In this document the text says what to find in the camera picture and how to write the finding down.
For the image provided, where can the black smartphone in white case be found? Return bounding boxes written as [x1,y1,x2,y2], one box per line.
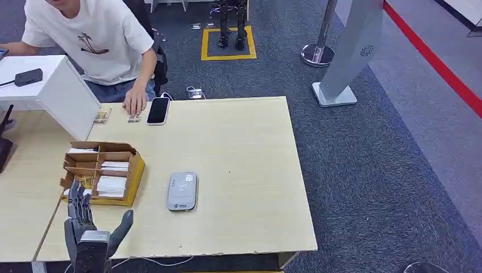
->
[146,97,171,126]

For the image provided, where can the chrome stanchion base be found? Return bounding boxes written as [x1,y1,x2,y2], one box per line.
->
[402,262,449,273]

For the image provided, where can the black power adapter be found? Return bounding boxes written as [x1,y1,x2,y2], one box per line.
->
[14,68,44,88]

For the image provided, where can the dark-edged white platform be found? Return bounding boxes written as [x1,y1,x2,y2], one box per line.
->
[433,0,482,38]

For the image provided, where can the wooden card box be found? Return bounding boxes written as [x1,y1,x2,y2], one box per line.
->
[59,140,146,208]

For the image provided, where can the white power strip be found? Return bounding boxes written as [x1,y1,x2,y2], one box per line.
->
[186,85,207,101]

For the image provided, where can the person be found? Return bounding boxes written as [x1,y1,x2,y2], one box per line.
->
[20,0,160,105]

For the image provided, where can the white cable under table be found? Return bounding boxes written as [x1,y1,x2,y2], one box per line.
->
[110,255,195,270]

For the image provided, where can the white furniture legs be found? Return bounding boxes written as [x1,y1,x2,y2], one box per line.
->
[144,0,189,13]

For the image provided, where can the person's left hand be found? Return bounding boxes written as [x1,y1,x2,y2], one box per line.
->
[122,84,148,117]

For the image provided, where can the chrome stanchion post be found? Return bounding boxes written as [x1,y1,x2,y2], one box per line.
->
[300,0,339,68]

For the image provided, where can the grey kiosk stand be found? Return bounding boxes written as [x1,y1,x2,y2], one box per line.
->
[311,0,385,109]

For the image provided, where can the grey card reader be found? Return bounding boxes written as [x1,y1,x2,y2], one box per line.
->
[167,171,199,213]

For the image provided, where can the black office chair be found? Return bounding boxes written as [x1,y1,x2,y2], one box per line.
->
[123,0,169,97]

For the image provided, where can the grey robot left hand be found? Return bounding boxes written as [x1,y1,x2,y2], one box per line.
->
[63,180,135,273]

